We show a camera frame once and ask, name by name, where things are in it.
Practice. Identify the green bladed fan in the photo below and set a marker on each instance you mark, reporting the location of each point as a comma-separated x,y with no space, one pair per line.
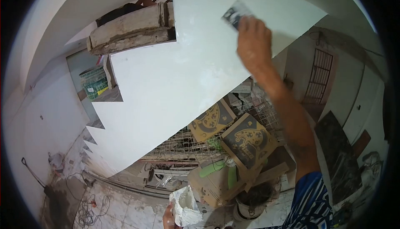
215,168

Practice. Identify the person's left hand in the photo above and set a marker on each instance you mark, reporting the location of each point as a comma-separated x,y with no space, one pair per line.
169,219

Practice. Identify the green mesh roll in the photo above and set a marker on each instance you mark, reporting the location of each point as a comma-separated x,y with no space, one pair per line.
93,82

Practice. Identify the person's right fingers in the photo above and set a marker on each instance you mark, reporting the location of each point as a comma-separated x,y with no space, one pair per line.
247,22

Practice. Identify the person's right hand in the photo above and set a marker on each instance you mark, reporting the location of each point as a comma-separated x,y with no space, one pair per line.
253,46

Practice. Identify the person's left fingers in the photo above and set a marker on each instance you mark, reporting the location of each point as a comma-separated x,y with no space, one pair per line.
169,211

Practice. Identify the dirty white bucket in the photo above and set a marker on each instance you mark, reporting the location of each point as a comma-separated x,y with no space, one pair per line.
250,208

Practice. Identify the person's body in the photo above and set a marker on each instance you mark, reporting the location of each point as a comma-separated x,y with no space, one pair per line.
309,202

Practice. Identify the small printed pizza box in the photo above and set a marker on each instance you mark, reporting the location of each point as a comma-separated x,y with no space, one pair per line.
211,121

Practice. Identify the dark stone slab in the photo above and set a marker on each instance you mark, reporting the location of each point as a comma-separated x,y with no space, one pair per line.
339,157

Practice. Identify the rough wooden formwork planks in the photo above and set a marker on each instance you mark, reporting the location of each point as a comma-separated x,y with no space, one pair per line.
131,28

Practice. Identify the barred metal gate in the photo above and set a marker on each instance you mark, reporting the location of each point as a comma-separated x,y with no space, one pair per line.
318,77

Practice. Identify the wooden slats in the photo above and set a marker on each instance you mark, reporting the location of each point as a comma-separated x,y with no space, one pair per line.
265,175

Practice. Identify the brown wooden board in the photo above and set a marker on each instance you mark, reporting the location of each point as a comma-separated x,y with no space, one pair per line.
362,144

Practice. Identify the grey crumpled sack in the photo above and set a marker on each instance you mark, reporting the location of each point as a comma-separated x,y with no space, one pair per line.
372,166

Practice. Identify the large printed pizza box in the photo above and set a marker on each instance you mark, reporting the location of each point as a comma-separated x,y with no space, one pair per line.
248,141

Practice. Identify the steel putty knife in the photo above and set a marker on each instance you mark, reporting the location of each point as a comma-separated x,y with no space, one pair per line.
235,12

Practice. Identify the plain cardboard box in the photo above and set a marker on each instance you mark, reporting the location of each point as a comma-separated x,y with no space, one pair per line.
207,186

